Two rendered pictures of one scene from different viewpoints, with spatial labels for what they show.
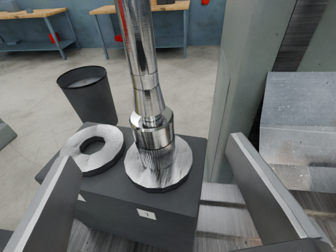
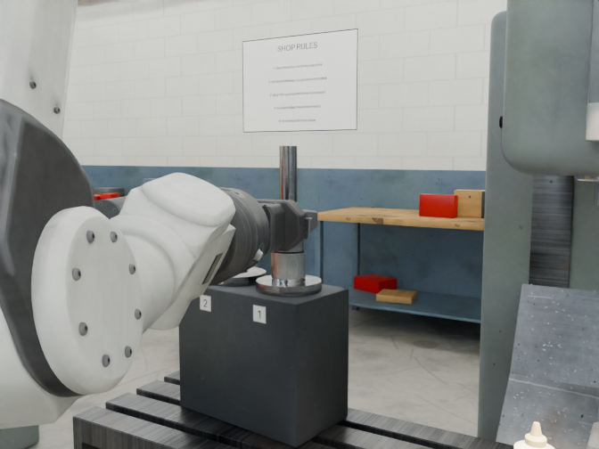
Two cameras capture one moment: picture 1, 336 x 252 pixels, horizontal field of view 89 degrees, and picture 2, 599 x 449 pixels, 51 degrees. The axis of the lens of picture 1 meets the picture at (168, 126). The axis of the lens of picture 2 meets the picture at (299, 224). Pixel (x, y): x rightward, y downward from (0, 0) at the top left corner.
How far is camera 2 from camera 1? 0.70 m
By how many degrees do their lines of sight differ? 40
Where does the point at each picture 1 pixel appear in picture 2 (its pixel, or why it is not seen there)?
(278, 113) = (542, 356)
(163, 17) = not seen: hidden behind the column
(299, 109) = (580, 355)
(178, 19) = not seen: hidden behind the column
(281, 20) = (521, 210)
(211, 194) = (365, 420)
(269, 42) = (512, 238)
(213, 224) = (347, 437)
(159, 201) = (273, 297)
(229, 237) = not seen: outside the picture
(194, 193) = (304, 299)
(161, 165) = (285, 275)
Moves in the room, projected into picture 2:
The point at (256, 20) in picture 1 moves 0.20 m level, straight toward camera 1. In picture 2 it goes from (488, 207) to (416, 215)
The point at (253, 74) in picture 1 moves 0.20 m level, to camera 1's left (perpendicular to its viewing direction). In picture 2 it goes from (501, 287) to (382, 279)
